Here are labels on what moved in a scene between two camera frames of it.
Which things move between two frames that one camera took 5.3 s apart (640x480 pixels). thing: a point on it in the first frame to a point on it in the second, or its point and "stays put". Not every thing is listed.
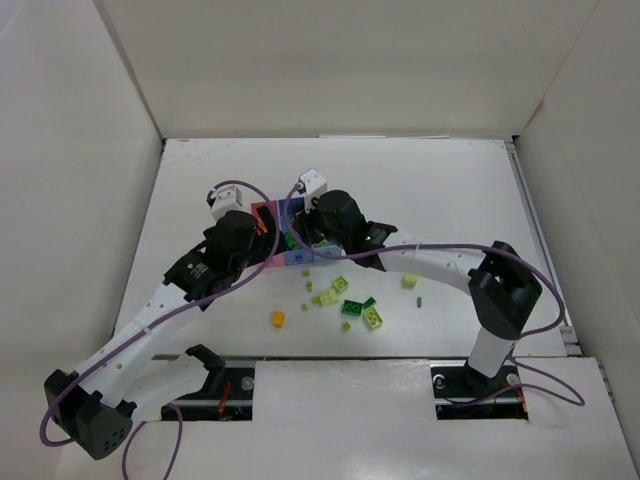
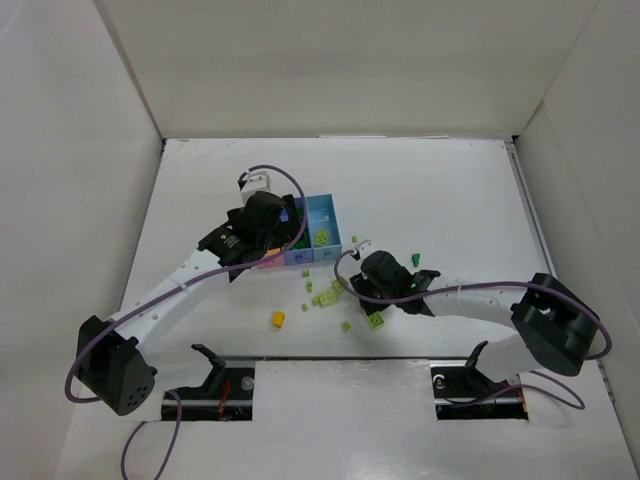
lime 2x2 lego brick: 373,317 stays put
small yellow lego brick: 278,319 stays put
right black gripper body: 308,223 to 361,288
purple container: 294,257 stays put
